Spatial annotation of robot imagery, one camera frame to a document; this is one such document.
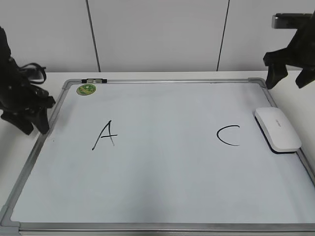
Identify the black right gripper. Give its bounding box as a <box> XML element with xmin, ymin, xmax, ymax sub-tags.
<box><xmin>263</xmin><ymin>14</ymin><xmax>315</xmax><ymax>89</ymax></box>

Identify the white board eraser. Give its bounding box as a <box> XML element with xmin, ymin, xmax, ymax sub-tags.
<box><xmin>254</xmin><ymin>107</ymin><xmax>302</xmax><ymax>153</ymax></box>

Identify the round green sticker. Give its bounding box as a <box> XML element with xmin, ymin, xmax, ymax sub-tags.
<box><xmin>76</xmin><ymin>84</ymin><xmax>96</xmax><ymax>96</ymax></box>

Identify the white board with grey frame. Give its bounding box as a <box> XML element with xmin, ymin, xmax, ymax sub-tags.
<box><xmin>0</xmin><ymin>78</ymin><xmax>315</xmax><ymax>236</ymax></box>

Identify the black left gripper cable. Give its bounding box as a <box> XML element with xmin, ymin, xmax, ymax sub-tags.
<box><xmin>17</xmin><ymin>62</ymin><xmax>47</xmax><ymax>86</ymax></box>

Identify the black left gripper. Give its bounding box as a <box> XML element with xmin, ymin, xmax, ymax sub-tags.
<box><xmin>0</xmin><ymin>28</ymin><xmax>55</xmax><ymax>135</ymax></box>

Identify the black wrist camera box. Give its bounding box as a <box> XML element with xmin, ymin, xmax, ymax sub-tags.
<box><xmin>272</xmin><ymin>13</ymin><xmax>312</xmax><ymax>29</ymax></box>

